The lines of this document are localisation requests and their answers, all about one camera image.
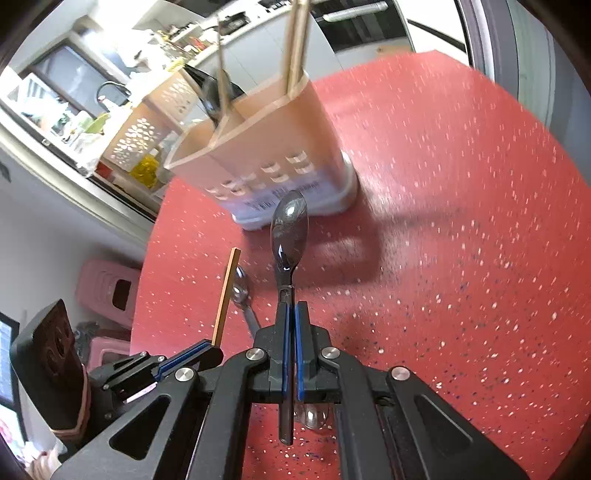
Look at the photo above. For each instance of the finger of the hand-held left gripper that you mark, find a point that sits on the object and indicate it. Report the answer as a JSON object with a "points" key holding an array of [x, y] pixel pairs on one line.
{"points": [[138, 369], [207, 357]]}

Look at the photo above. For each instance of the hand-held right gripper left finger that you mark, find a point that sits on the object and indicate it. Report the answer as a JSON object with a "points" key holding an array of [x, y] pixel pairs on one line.
{"points": [[287, 350]]}

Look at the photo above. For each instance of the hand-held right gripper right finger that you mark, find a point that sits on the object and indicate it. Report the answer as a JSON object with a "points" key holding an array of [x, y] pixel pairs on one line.
{"points": [[301, 350]]}

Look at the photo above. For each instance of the thin wooden chopstick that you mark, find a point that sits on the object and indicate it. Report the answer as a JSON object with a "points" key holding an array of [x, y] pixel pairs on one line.
{"points": [[226, 300], [223, 69]]}

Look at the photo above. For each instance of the stainless steel spoon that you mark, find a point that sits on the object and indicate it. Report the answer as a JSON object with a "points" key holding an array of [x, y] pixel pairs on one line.
{"points": [[314, 415], [240, 293], [288, 230]]}

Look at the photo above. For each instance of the beige plastic utensil holder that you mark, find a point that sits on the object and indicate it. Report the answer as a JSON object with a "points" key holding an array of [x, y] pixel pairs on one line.
{"points": [[277, 152]]}

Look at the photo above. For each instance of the thick wooden chopstick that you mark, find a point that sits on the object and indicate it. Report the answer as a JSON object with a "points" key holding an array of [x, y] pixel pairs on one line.
{"points": [[296, 50]]}

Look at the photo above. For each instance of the pink plastic stool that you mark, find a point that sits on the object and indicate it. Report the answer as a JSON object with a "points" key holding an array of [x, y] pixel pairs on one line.
{"points": [[108, 350], [108, 286]]}

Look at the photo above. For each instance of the yellow oil bottle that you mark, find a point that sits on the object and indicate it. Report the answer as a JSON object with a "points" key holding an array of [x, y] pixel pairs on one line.
{"points": [[145, 170]]}

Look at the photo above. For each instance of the beige flower-cutout storage cart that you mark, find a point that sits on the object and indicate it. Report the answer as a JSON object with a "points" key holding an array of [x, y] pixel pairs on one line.
{"points": [[138, 134]]}

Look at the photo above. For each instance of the black kitchen faucet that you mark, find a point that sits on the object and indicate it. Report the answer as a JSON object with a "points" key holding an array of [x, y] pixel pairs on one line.
{"points": [[113, 85]]}

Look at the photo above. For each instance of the black built-in oven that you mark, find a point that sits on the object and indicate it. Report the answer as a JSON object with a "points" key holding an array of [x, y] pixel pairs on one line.
{"points": [[364, 27]]}

